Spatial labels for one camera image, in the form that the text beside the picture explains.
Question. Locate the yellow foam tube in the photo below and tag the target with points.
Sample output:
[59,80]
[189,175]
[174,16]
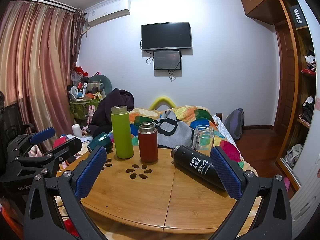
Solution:
[162,100]

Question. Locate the dark purple jacket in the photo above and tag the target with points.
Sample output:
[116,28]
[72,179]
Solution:
[105,115]

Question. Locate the grey printed garment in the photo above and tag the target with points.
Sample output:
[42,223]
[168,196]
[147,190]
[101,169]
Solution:
[172,132]

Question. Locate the small wall monitor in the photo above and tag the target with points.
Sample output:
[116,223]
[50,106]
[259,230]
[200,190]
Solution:
[167,60]

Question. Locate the green bottle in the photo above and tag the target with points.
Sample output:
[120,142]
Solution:
[122,135]

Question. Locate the clear glass cup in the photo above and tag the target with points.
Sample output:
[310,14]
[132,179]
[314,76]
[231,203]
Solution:
[203,138]

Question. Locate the grey green plush toy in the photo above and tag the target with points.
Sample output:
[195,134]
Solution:
[96,82]

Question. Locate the wall television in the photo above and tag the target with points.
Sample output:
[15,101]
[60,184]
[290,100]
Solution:
[166,36]

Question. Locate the black printed bottle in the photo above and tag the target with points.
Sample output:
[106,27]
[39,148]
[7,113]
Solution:
[192,163]

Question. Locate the colourful patchwork quilt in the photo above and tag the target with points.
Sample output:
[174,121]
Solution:
[200,116]

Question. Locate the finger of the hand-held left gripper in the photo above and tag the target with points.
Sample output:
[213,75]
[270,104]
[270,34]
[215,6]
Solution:
[42,133]
[70,145]

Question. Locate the red plastic bag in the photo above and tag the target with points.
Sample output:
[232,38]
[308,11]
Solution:
[80,73]

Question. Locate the grey backpack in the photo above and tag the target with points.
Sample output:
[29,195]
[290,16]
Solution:
[235,125]

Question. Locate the teal ceramic cup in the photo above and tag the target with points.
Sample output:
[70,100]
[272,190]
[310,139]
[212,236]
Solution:
[101,141]

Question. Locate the green storage basket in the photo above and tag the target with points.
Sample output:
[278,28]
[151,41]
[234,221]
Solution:
[80,110]

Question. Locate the white sliding door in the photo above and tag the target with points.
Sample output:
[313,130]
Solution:
[306,192]

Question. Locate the pink striped curtain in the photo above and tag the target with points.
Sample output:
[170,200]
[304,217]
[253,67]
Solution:
[37,62]

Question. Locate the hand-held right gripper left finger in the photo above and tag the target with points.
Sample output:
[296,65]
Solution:
[90,173]

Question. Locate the white air conditioner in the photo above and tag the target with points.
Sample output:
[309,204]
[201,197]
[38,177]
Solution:
[107,12]

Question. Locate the wooden wardrobe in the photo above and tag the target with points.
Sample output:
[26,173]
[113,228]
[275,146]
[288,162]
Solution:
[297,80]

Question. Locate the black box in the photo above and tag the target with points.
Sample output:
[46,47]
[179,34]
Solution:
[298,16]

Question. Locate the wooden door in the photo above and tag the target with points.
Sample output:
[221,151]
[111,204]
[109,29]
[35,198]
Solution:
[285,80]

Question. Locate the pink rabbit toy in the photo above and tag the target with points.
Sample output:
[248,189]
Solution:
[91,112]

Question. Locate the red thermos flask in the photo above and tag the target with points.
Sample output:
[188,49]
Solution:
[148,147]

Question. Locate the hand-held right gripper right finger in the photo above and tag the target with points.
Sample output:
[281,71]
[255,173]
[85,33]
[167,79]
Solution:
[226,173]

